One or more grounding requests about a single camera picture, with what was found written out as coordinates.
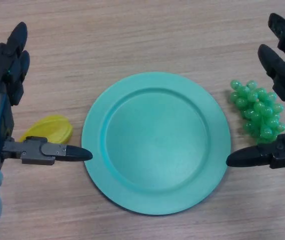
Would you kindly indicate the yellow starfruit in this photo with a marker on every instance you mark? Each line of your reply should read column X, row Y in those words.
column 53, row 128

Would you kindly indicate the green round plate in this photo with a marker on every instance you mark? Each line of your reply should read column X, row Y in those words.
column 155, row 143

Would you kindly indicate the green grape bunch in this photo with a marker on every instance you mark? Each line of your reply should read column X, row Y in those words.
column 260, row 110

